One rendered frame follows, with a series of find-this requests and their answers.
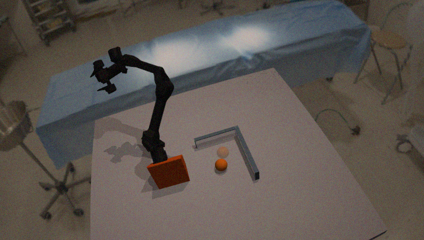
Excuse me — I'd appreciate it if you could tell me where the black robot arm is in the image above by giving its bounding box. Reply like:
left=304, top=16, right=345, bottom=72
left=95, top=46, right=174, bottom=164

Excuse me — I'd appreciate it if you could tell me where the translucent orange ball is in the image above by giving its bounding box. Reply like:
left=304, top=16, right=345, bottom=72
left=217, top=147, right=229, bottom=159

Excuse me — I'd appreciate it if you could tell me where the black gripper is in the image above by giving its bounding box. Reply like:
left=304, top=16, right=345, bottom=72
left=90, top=59, right=117, bottom=94

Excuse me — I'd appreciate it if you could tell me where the orange-brown ball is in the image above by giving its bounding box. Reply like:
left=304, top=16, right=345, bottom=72
left=215, top=158, right=228, bottom=171

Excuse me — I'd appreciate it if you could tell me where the grey l-shaped low wall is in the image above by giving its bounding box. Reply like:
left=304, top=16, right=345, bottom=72
left=194, top=125, right=260, bottom=180

